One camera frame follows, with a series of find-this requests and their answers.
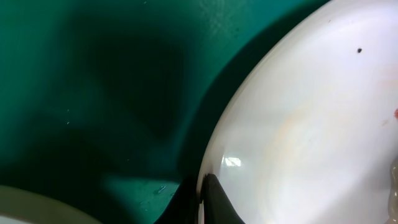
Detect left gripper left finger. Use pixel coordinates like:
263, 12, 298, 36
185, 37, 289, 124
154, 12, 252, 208
154, 177, 199, 224

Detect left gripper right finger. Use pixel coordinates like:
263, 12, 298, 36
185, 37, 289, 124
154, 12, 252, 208
200, 174, 244, 224

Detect white plate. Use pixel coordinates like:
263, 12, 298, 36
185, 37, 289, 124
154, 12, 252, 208
199, 0, 397, 223
1, 185, 100, 224

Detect blue plastic tray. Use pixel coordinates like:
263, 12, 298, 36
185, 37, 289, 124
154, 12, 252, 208
1, 0, 323, 223

